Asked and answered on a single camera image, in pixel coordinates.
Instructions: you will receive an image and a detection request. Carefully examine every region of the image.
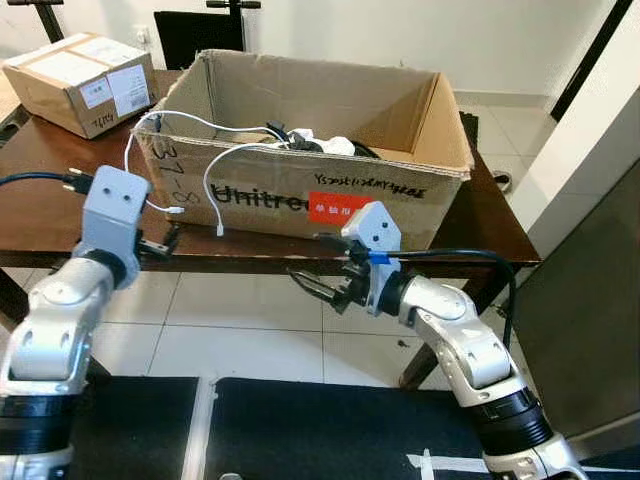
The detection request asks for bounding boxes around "white USB cable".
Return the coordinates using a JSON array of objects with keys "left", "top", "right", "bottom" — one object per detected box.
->
[{"left": 123, "top": 110, "right": 301, "bottom": 238}]

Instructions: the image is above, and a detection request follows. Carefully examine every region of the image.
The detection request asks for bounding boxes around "white crumpled trash piece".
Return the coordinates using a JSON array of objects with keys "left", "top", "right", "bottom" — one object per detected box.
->
[{"left": 300, "top": 130, "right": 359, "bottom": 159}]

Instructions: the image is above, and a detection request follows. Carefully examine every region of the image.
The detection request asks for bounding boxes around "black trash piece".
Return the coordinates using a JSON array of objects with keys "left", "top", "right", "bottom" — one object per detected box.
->
[{"left": 262, "top": 122, "right": 323, "bottom": 153}]

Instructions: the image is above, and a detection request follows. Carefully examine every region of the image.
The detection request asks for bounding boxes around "dark wooden table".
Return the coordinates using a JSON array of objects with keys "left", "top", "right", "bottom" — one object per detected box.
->
[{"left": 0, "top": 68, "right": 542, "bottom": 393}]

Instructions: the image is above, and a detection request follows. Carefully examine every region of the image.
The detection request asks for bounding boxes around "black floor mat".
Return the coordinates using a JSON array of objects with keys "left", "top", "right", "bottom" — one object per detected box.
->
[{"left": 60, "top": 375, "right": 621, "bottom": 480}]

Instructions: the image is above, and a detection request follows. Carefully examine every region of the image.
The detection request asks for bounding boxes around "large open cardboard box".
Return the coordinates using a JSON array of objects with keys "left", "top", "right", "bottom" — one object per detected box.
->
[{"left": 133, "top": 50, "right": 476, "bottom": 251}]

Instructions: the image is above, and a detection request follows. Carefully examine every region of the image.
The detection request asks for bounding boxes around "small black doormat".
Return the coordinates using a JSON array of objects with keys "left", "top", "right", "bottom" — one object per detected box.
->
[{"left": 458, "top": 112, "right": 481, "bottom": 151}]

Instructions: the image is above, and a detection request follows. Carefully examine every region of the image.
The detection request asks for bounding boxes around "small taped cardboard box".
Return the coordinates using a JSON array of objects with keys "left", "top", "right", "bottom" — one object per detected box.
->
[{"left": 2, "top": 33, "right": 159, "bottom": 140}]

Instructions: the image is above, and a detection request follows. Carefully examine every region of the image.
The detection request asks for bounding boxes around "black flat panel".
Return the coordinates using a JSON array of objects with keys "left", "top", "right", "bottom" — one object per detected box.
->
[{"left": 155, "top": 11, "right": 246, "bottom": 71}]

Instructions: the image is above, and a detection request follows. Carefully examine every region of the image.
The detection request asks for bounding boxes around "grey cabinet door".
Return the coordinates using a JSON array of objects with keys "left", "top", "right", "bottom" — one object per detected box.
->
[{"left": 508, "top": 160, "right": 640, "bottom": 463}]

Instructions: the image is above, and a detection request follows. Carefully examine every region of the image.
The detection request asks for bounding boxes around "black stand pole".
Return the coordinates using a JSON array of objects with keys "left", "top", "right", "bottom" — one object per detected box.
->
[
  {"left": 207, "top": 0, "right": 263, "bottom": 51},
  {"left": 5, "top": 0, "right": 66, "bottom": 43}
]

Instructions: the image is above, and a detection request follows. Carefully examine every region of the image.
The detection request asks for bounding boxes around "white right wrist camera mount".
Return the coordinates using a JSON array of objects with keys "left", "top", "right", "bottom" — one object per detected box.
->
[{"left": 342, "top": 201, "right": 403, "bottom": 317}]

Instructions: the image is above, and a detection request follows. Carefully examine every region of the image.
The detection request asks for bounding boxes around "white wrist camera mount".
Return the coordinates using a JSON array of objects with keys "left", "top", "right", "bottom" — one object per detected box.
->
[
  {"left": 75, "top": 166, "right": 151, "bottom": 263},
  {"left": 342, "top": 201, "right": 403, "bottom": 317}
]

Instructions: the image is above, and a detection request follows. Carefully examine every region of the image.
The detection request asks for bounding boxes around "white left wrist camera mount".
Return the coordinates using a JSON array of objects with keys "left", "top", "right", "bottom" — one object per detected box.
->
[{"left": 75, "top": 166, "right": 151, "bottom": 263}]

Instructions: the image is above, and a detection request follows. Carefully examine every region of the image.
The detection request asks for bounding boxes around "black door frame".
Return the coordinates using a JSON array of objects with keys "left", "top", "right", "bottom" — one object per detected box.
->
[{"left": 550, "top": 0, "right": 636, "bottom": 123}]

